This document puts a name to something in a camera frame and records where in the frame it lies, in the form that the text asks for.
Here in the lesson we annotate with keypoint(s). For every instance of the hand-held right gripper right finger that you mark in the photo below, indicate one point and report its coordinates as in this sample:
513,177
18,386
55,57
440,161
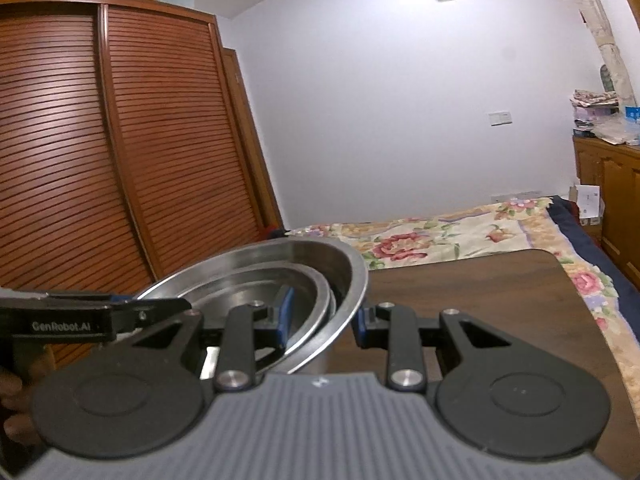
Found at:
361,327

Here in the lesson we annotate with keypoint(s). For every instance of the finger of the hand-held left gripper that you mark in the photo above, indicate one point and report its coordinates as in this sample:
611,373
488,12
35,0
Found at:
75,297
150,312

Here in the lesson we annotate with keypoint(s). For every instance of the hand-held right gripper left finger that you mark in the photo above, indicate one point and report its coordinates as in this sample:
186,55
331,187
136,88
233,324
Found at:
286,317

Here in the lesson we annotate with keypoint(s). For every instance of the medium deep steel bowl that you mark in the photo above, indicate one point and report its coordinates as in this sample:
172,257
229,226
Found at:
322,305

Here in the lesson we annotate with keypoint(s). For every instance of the large steel bowl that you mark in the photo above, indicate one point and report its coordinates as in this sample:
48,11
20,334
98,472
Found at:
345,290

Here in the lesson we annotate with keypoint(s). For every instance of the person's left hand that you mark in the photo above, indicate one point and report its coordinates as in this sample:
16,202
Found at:
15,402

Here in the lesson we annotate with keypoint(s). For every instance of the dark clothes pile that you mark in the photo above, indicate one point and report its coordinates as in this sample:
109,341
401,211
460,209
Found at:
274,232

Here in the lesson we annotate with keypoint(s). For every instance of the floral blanket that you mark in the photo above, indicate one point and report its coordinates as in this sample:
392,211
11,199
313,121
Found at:
450,237

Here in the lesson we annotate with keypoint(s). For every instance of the wooden louvered wardrobe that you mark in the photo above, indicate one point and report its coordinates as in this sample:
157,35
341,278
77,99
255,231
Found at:
100,160

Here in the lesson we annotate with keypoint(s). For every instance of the brown wooden door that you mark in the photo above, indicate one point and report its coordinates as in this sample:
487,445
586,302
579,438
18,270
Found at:
250,150

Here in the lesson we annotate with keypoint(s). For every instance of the dark blue blanket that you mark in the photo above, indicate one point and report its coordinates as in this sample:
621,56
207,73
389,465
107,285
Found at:
580,240

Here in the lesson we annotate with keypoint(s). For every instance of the white cardboard box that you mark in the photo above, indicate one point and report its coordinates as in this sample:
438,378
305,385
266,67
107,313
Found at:
589,205

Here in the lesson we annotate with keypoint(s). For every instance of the wooden sideboard cabinet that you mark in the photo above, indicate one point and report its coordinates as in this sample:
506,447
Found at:
617,200

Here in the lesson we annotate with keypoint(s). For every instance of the clear plastic bag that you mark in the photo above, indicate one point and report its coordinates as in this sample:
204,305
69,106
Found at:
617,132

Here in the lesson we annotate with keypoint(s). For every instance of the blue white box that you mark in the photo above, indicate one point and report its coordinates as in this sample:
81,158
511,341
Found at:
633,114

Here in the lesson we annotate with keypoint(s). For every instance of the small grey fan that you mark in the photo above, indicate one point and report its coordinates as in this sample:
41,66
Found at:
605,77

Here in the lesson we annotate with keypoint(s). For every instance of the beige patterned curtain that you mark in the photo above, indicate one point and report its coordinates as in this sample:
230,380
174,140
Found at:
610,45

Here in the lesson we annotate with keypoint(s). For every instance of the white wall switch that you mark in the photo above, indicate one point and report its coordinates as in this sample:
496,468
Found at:
502,118

